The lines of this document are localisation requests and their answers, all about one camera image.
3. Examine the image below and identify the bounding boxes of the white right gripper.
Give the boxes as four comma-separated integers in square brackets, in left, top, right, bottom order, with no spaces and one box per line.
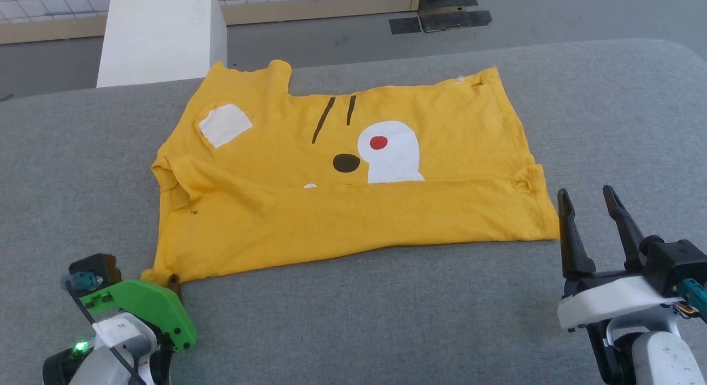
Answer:
[556,184,684,334]

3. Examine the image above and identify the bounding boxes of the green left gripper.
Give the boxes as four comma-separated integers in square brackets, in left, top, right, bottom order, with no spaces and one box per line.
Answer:
[78,273,198,353]

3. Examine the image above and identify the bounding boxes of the yellow bear face t-shirt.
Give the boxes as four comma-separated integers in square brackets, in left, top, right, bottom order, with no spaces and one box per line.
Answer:
[140,59,561,287]

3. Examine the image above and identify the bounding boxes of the white rectangular box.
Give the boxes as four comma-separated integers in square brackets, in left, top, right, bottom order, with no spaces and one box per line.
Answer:
[97,0,228,88]

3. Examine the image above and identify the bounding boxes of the long black floor mat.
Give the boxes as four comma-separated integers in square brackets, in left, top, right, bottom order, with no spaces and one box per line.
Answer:
[418,10,493,33]

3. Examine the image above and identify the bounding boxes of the black mat with wood edge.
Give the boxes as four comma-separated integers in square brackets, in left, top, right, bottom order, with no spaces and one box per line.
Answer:
[418,0,479,12]

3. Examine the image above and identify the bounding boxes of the small black floor mat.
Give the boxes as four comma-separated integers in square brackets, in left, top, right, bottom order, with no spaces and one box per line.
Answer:
[388,17,422,35]

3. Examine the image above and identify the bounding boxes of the teal left camera connector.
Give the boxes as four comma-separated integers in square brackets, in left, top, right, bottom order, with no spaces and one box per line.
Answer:
[72,272,100,293]

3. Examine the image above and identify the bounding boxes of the teal camera connector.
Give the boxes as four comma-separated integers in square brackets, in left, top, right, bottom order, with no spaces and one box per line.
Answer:
[678,278,707,323]
[72,272,100,293]

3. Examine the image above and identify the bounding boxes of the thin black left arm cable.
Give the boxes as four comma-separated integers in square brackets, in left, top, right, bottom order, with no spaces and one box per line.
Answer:
[64,280,147,385]

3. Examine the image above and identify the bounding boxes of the teal right camera connector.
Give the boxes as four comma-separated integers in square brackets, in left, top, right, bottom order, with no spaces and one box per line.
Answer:
[678,278,707,323]

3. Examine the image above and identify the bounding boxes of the wooden frame net fence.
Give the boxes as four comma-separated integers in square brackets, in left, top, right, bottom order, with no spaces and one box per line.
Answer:
[0,0,423,45]

